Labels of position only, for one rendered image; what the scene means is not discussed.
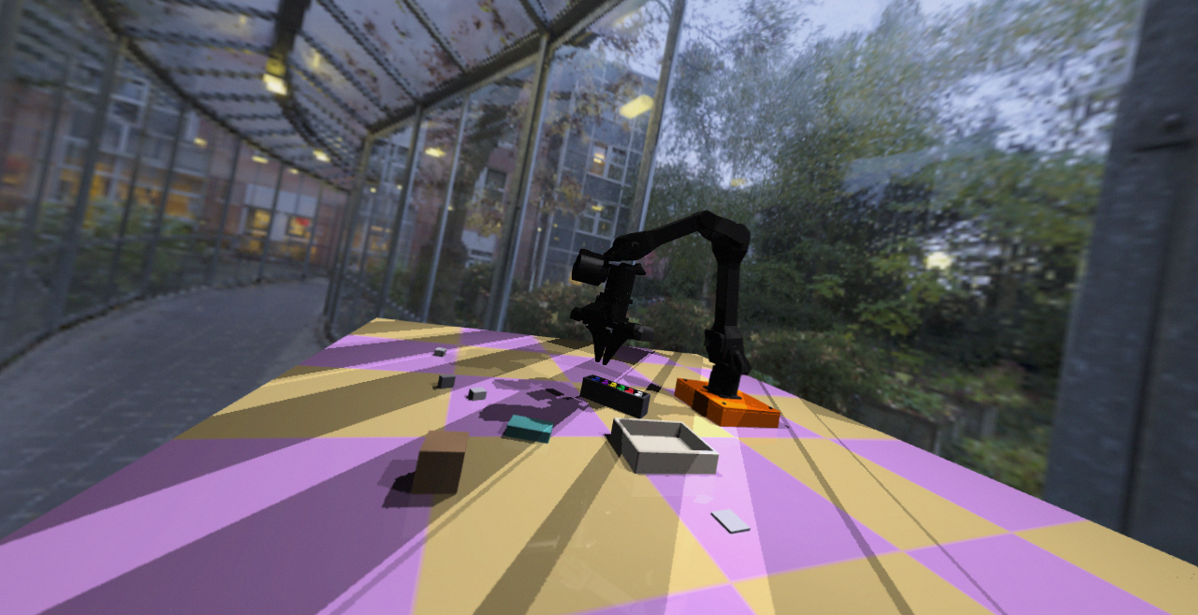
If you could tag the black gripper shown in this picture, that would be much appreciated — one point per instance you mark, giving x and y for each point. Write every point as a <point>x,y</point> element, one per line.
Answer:
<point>603,339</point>

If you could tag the teal rectangular block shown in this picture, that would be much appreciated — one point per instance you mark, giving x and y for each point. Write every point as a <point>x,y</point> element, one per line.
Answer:
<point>530,428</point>

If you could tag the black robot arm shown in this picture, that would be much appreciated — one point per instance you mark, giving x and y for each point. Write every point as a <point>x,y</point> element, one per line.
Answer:
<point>729,241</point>

